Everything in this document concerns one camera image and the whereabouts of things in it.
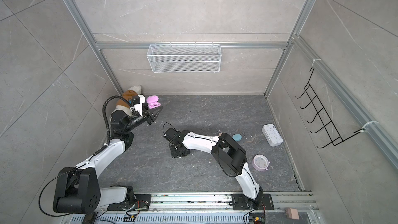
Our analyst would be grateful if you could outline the purple earbud charging case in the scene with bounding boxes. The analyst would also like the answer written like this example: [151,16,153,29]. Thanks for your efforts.
[146,95,161,109]

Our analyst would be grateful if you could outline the blue earbud charging case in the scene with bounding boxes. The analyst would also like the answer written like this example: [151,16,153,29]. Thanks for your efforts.
[232,134,242,142]

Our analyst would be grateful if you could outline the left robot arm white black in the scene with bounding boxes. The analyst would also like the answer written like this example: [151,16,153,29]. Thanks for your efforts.
[52,106,163,214]

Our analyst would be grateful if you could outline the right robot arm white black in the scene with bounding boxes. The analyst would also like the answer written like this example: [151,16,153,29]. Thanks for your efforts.
[163,128,263,209]

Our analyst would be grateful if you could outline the teddy bear with brown hoodie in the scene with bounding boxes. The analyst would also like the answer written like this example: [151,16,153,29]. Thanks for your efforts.
[114,85,142,116]

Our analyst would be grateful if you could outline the white power strip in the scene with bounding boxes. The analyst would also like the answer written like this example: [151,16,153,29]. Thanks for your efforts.
[261,124,284,147]

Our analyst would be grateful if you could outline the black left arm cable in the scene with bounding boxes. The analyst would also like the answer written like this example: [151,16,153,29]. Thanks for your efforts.
[102,95,133,150]

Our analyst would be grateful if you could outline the white wire mesh basket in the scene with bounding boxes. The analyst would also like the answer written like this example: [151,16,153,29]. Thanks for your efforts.
[147,44,222,73]

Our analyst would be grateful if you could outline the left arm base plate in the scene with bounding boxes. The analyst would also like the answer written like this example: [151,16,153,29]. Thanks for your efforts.
[107,194,152,212]

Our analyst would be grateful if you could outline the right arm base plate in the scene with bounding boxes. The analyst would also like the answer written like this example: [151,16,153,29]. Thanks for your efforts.
[230,192,275,211]

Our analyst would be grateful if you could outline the pink box on rail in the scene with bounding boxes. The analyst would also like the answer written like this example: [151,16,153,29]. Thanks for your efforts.
[286,208,300,220]

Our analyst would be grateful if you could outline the black wire hook rack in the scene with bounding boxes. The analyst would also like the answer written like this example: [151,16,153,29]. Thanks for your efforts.
[294,67,365,149]

